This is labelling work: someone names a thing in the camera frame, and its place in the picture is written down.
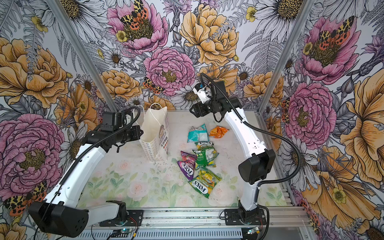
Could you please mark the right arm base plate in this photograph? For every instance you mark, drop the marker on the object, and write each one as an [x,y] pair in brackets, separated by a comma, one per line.
[240,217]

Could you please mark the left aluminium corner post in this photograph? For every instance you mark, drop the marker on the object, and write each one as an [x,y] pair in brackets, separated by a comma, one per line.
[70,31]

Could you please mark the purple Fox's candy packet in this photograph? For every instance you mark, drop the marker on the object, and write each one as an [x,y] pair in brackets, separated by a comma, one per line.
[187,165]

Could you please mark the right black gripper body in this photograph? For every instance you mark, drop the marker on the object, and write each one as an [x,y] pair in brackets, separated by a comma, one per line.
[208,107]

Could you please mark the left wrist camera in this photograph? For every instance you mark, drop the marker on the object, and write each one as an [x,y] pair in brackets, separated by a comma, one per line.
[115,119]

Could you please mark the aluminium front rail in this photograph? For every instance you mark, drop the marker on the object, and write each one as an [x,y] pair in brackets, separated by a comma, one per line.
[172,218]

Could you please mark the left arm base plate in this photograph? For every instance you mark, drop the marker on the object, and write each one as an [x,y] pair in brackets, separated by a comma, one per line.
[129,218]

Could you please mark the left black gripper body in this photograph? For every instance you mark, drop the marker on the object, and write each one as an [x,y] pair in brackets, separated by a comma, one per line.
[131,134]

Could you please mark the right aluminium corner post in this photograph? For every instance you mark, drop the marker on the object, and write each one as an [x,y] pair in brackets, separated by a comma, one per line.
[300,22]

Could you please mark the white vented cable duct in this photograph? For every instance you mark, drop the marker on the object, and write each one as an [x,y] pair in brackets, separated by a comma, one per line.
[163,234]

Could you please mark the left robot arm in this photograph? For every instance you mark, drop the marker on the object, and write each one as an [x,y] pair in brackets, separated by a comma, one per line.
[58,213]

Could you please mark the teal snack packet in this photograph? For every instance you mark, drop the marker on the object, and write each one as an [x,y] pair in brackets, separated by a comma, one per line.
[199,134]

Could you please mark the yellow green Fox's packet back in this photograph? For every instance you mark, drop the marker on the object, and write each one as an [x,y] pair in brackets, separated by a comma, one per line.
[204,144]

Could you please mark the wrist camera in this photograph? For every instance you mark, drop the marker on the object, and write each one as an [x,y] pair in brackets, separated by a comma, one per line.
[115,119]
[207,93]

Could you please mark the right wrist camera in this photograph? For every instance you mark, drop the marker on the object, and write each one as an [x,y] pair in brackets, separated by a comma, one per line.
[207,93]

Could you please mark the yellow green fox's packet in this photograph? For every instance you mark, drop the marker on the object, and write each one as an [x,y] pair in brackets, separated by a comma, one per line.
[204,144]
[205,182]

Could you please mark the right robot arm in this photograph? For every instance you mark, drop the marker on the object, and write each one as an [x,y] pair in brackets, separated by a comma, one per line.
[258,159]

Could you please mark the green snack packet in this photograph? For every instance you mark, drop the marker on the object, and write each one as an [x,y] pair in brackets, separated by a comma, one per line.
[206,157]

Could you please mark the orange snack packet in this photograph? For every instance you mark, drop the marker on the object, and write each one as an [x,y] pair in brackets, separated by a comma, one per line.
[218,132]

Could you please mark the white patterned paper bag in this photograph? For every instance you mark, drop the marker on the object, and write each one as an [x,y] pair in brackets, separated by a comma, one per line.
[155,139]

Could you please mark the yellow green Fox's packet front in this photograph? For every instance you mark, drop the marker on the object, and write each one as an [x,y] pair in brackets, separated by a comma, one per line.
[205,182]

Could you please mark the aluminium corner post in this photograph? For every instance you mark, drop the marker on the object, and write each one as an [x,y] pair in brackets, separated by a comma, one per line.
[300,22]
[70,31]

